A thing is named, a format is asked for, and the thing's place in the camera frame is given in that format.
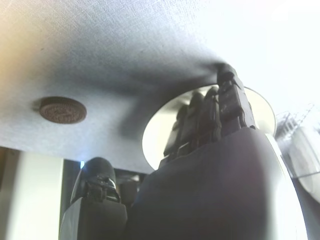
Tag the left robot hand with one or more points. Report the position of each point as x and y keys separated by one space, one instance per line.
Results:
x=212 y=187

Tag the blue-white light strip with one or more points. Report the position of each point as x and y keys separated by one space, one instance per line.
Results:
x=82 y=164

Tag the round embossed cookie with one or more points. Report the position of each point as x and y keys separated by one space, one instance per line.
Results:
x=61 y=110

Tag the white cabinet panel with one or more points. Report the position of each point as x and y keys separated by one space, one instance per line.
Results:
x=37 y=195

